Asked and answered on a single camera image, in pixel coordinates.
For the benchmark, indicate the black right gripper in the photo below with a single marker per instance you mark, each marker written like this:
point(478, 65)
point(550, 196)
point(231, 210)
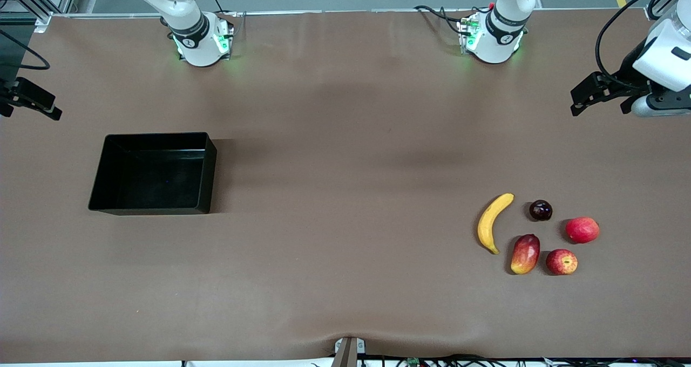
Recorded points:
point(11, 93)

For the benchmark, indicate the dark purple plum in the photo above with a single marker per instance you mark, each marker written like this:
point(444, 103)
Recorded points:
point(540, 210)

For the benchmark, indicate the yellow banana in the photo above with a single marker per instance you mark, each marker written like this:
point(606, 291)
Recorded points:
point(487, 221)

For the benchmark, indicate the red yellow-streaked apple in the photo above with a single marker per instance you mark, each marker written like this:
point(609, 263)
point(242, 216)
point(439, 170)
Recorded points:
point(561, 262)

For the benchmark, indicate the brown table cover sheet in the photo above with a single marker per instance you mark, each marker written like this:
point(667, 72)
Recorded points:
point(324, 275)

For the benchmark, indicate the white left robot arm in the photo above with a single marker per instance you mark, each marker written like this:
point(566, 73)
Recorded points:
point(496, 38)

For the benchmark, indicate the red yellow mango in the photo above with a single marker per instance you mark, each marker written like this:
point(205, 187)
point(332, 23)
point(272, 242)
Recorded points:
point(525, 254)

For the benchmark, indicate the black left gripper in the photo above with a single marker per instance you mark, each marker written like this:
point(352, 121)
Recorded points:
point(628, 71)

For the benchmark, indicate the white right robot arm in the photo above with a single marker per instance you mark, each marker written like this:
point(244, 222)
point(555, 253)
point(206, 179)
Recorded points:
point(197, 48)

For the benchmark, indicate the black plastic box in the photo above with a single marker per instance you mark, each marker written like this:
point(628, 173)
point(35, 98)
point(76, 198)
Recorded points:
point(156, 172)

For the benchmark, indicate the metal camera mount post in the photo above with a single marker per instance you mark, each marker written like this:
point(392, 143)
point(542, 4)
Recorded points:
point(348, 353)

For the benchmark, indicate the plain red round fruit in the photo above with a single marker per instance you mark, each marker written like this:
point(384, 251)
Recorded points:
point(582, 230)

